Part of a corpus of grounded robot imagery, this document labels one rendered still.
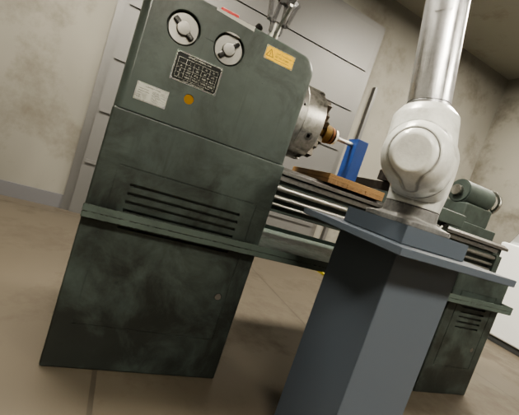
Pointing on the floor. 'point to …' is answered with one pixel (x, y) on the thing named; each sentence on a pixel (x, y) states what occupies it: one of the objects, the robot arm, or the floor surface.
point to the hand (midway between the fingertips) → (273, 34)
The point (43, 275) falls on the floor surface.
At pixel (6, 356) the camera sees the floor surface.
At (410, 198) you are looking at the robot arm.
